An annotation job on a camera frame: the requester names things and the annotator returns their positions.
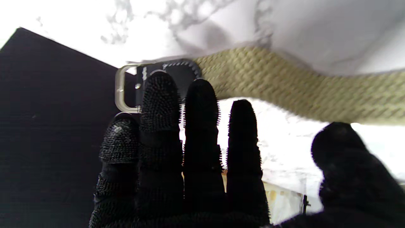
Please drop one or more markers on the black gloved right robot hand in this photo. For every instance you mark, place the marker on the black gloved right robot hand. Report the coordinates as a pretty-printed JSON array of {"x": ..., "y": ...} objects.
[{"x": 196, "y": 177}]

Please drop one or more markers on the printed room scene backdrop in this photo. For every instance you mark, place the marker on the printed room scene backdrop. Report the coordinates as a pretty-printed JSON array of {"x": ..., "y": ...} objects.
[{"x": 281, "y": 199}]

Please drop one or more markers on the black square storage box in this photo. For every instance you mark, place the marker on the black square storage box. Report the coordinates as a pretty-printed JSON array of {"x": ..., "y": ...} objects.
[{"x": 47, "y": 126}]

